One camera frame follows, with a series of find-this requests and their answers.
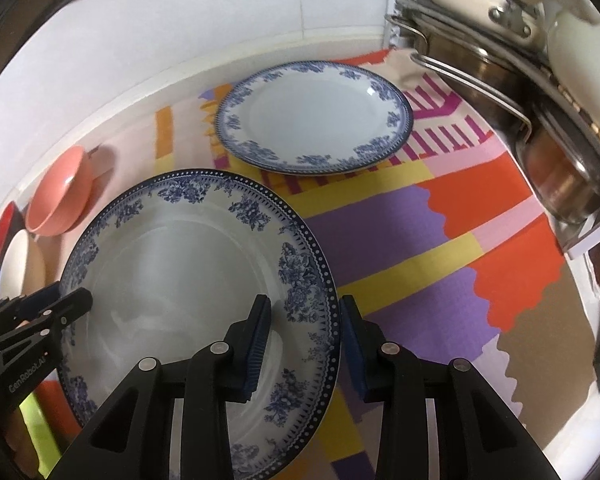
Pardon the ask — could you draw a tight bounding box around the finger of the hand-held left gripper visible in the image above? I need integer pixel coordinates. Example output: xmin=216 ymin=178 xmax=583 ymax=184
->
xmin=0 ymin=287 xmax=94 ymax=361
xmin=0 ymin=282 xmax=63 ymax=341

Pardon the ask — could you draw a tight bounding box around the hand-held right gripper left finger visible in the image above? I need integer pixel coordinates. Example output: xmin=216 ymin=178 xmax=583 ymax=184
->
xmin=45 ymin=294 xmax=281 ymax=480

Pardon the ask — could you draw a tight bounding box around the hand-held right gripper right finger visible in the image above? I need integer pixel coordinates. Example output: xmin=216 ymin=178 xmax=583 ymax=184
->
xmin=341 ymin=294 xmax=556 ymax=480

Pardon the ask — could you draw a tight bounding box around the red bowl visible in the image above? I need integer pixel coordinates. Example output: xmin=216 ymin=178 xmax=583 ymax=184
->
xmin=0 ymin=201 xmax=23 ymax=271

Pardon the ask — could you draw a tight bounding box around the large blue floral plate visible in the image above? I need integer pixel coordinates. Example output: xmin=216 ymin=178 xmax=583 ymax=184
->
xmin=59 ymin=170 xmax=342 ymax=467

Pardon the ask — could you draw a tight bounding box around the cream bowl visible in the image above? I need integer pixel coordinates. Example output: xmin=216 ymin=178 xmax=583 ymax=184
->
xmin=0 ymin=230 xmax=47 ymax=306

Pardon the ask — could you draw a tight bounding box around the green item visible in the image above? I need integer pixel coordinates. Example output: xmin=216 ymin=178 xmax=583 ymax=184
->
xmin=17 ymin=390 xmax=63 ymax=461

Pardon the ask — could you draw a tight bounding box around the pink bowl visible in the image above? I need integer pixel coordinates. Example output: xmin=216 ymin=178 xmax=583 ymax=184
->
xmin=25 ymin=146 xmax=101 ymax=236

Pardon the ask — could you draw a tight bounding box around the colourful patterned mat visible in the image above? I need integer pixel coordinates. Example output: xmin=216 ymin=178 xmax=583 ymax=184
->
xmin=152 ymin=47 xmax=600 ymax=480

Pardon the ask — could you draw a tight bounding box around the small blue floral plate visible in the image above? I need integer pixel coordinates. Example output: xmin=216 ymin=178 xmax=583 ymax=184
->
xmin=214 ymin=60 xmax=414 ymax=177

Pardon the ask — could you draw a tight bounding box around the copper-toned steel pot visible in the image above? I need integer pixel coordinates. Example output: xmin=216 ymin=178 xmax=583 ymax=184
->
xmin=515 ymin=110 xmax=600 ymax=226

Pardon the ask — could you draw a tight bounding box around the white ceramic dish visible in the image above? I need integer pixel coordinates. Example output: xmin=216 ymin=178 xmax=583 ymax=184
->
xmin=547 ymin=10 xmax=600 ymax=131

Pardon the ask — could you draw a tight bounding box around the cream pan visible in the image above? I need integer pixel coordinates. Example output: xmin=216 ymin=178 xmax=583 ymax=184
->
xmin=430 ymin=0 xmax=546 ymax=43

